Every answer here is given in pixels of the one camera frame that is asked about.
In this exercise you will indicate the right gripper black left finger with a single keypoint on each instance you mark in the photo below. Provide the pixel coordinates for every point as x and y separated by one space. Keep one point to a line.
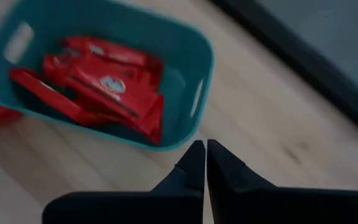
166 205

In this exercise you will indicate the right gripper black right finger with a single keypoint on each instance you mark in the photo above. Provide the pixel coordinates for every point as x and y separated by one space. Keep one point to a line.
244 205

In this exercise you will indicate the green plastic bin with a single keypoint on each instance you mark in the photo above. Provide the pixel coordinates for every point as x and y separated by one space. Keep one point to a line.
182 46

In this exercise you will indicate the black metal table frame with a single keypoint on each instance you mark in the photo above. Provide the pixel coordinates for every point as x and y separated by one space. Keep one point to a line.
306 62

